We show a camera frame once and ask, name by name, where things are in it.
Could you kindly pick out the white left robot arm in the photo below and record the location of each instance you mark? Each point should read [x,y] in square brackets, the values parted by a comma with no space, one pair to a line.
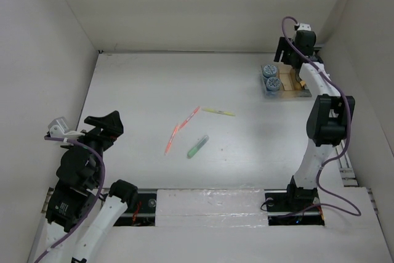
[79,214]

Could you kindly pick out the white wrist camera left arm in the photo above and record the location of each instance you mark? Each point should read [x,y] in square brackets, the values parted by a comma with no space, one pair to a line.
[58,128]

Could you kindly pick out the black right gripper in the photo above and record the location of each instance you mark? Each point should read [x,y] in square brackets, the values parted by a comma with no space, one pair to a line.
[283,44]

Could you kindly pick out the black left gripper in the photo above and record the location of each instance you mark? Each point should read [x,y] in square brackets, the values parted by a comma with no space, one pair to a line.
[111,122]

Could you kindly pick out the amber plastic container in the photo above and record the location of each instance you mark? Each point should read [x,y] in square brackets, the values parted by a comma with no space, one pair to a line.
[290,87]

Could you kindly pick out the orange thin pen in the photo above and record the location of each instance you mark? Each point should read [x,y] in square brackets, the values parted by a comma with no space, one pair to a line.
[168,146]

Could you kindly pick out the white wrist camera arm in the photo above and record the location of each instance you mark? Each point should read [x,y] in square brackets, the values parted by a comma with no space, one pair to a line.
[58,128]
[302,27]

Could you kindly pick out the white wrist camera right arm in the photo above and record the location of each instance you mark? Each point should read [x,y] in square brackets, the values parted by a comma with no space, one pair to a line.
[302,27]

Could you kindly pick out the red thin pen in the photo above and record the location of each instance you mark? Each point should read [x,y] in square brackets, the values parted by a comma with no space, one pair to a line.
[189,117]

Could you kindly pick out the white foam front board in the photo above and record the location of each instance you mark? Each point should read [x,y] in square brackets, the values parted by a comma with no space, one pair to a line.
[231,208]

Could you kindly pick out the clear plastic container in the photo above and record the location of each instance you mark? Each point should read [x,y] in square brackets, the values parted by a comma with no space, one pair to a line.
[263,84]

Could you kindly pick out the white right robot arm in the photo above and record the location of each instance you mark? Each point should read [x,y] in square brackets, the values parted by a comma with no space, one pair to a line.
[328,124]

